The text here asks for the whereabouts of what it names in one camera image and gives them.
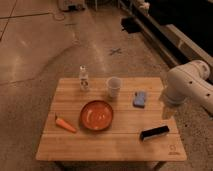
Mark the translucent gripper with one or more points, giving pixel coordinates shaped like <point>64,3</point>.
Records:
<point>168,111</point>

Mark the orange ceramic bowl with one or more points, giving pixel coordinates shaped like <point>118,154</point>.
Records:
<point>96,115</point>

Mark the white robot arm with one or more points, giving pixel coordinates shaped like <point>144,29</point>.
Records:
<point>189,81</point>

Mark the black white board eraser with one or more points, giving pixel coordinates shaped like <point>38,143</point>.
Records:
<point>154,132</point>

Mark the blue sponge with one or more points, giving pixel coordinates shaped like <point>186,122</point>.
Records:
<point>140,99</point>

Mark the long dark bench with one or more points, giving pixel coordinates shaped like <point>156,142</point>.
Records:
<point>173,43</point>

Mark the white plastic cup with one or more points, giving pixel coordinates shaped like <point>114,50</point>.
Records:
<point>113,86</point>

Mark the wooden folding table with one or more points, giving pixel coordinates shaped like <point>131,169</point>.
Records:
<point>121,140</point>

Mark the clear plastic bottle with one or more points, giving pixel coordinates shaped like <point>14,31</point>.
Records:
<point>84,78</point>

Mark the black box on floor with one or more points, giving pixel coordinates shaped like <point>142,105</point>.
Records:
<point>130,25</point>

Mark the orange carrot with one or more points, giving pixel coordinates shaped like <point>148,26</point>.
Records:
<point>64,124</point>

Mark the white device on floor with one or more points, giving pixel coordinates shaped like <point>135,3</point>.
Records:
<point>66,5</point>

